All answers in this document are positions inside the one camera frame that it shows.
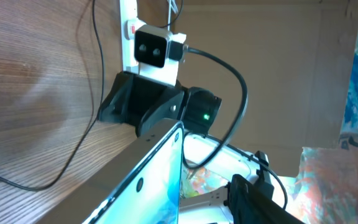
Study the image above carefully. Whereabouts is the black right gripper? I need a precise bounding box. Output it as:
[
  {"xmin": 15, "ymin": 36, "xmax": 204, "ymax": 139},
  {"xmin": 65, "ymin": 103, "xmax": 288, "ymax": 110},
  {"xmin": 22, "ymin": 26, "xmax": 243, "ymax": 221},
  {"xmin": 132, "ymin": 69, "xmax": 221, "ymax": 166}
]
[{"xmin": 98, "ymin": 72, "xmax": 222, "ymax": 136}]

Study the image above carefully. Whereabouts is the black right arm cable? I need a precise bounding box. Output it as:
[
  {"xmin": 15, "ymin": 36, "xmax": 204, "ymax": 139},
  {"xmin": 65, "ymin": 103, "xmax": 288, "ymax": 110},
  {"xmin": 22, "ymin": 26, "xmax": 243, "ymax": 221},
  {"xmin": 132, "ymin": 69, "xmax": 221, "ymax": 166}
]
[{"xmin": 169, "ymin": 40, "xmax": 288, "ymax": 209}]

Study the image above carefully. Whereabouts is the Galaxy S25 smartphone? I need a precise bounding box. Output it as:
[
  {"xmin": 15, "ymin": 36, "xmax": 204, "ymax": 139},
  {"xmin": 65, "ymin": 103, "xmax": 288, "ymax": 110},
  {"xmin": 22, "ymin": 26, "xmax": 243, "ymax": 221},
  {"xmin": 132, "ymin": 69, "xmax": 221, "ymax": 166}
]
[{"xmin": 39, "ymin": 119, "xmax": 184, "ymax": 224}]

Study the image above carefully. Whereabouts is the white power strip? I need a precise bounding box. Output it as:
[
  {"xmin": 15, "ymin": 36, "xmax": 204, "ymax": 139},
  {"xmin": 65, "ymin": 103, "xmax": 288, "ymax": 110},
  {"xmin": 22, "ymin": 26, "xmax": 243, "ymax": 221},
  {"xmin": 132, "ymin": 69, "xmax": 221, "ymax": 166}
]
[{"xmin": 119, "ymin": 0, "xmax": 139, "ymax": 73}]

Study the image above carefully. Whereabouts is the black charging cable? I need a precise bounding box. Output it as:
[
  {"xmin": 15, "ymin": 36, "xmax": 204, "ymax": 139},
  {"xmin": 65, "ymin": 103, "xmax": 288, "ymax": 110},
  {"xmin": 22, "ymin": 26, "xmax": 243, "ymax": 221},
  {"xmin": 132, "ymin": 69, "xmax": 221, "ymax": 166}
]
[{"xmin": 0, "ymin": 0, "xmax": 106, "ymax": 192}]

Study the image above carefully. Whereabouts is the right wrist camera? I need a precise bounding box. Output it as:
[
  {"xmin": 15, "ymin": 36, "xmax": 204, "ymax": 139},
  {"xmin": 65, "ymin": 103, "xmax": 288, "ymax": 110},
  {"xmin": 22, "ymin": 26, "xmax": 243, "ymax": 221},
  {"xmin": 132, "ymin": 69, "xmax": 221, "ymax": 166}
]
[{"xmin": 134, "ymin": 25, "xmax": 186, "ymax": 86}]

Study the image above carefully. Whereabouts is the colourful patterned cloth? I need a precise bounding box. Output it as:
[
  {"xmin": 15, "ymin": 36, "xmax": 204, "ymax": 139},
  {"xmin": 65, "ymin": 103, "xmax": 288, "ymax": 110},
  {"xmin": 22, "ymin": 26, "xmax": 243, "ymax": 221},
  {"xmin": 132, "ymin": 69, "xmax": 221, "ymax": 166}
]
[{"xmin": 287, "ymin": 34, "xmax": 358, "ymax": 223}]

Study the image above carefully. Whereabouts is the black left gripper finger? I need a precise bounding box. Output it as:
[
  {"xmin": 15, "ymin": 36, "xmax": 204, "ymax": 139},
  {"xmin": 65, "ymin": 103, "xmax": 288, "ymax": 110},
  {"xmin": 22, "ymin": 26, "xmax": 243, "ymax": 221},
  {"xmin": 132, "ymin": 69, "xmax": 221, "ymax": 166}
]
[{"xmin": 225, "ymin": 174, "xmax": 303, "ymax": 224}]

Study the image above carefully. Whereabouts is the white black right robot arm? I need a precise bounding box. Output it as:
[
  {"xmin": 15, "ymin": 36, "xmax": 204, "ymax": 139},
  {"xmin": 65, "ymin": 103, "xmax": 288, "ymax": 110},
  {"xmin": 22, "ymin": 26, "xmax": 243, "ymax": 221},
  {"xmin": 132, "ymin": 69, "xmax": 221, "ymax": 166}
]
[{"xmin": 98, "ymin": 72, "xmax": 299, "ymax": 223}]

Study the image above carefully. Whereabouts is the white charger adapter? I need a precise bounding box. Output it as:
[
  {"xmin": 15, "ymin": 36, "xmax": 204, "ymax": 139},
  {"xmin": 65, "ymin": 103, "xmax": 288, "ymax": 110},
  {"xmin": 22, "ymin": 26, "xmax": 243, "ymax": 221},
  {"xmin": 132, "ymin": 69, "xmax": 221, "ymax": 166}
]
[{"xmin": 125, "ymin": 17, "xmax": 146, "ymax": 40}]

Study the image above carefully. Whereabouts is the white power strip cord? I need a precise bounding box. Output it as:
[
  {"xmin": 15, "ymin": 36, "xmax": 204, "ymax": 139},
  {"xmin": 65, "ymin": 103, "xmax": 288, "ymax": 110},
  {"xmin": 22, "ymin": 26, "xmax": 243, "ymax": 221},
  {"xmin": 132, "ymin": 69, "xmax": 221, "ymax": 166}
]
[{"xmin": 158, "ymin": 0, "xmax": 185, "ymax": 29}]

